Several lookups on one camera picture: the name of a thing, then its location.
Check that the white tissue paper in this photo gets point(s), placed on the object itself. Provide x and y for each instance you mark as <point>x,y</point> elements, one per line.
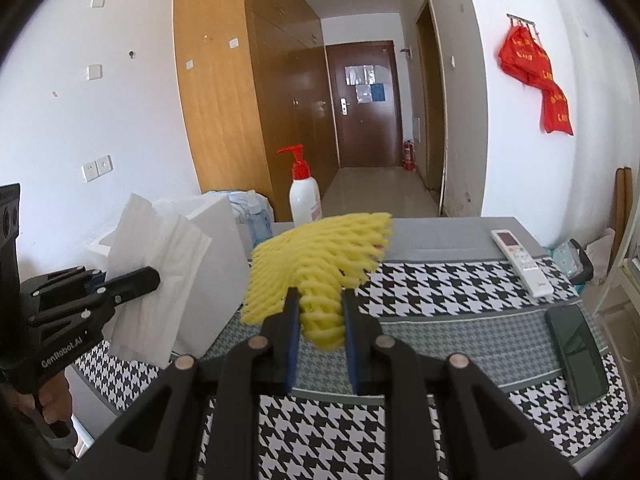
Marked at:
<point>155,260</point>

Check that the red hanging bags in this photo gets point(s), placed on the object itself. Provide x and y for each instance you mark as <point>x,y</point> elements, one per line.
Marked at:
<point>530,65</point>

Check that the yellow foam net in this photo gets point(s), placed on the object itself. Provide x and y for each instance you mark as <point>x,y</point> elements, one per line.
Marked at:
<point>320,260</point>

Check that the person's left hand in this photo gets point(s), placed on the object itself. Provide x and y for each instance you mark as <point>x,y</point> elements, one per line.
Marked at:
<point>60,402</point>

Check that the blue face mask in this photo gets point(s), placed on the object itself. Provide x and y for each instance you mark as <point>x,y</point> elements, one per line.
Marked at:
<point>225,195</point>

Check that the wooden side door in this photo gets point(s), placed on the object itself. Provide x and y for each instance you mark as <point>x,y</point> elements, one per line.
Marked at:
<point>430,100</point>

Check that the wooden boards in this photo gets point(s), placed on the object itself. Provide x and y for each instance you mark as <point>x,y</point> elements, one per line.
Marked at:
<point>622,210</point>

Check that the white plastic bag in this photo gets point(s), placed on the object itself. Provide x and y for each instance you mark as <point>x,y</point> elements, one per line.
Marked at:
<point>602,255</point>

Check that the small clear spray bottle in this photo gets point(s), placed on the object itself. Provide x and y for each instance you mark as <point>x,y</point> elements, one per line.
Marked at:
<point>259,225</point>

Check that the wooden wardrobe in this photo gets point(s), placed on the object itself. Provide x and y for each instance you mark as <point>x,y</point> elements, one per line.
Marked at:
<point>220,85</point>

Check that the white pump bottle red cap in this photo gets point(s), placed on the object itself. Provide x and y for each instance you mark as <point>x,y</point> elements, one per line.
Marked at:
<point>305,200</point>

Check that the houndstooth tablecloth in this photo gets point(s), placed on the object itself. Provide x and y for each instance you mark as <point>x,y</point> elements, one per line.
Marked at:
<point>450,320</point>

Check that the papers on door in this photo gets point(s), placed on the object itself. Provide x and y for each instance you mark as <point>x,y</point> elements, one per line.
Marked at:
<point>365,82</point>

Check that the dark brown door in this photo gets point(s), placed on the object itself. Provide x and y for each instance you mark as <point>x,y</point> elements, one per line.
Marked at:
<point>365,130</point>

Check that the white wall socket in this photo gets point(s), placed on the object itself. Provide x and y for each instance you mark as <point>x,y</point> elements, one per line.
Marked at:
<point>97,167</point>

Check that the metal wall hook rack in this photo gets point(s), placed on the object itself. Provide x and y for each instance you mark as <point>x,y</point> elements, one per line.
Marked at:
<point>520,20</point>

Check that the red fire extinguisher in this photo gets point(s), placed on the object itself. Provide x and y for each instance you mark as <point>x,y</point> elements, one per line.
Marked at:
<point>409,156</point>

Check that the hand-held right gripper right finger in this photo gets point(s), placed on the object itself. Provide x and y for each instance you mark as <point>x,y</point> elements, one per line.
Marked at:
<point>351,355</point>

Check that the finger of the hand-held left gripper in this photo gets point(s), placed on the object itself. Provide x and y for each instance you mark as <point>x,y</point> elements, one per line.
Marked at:
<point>95,281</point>
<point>137,280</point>

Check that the white foam box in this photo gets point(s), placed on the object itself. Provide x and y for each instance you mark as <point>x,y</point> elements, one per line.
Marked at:
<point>220,270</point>

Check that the white bunk bed frame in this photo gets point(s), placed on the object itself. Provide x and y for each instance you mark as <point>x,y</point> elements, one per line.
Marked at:
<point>622,280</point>

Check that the black smartphone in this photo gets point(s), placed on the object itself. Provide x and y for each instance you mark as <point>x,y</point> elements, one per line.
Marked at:
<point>580,355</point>

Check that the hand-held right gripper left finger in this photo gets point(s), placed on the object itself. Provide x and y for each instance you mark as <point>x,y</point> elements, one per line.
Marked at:
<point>292,355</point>

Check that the white remote control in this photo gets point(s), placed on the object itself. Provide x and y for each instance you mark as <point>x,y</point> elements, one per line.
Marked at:
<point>522,262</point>

